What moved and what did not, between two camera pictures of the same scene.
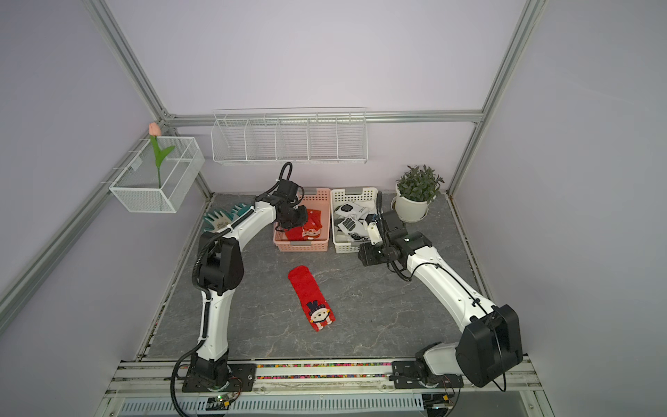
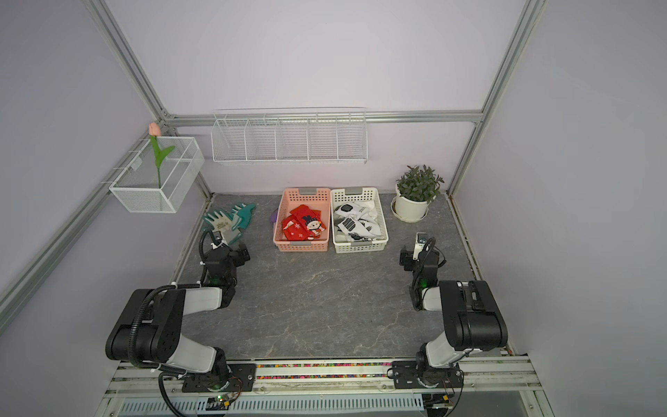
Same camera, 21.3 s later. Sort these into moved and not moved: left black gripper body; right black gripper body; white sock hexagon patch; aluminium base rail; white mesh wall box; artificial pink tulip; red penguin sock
Moved: left black gripper body; right black gripper body; red penguin sock
Not moved: aluminium base rail; white mesh wall box; artificial pink tulip; white sock hexagon patch
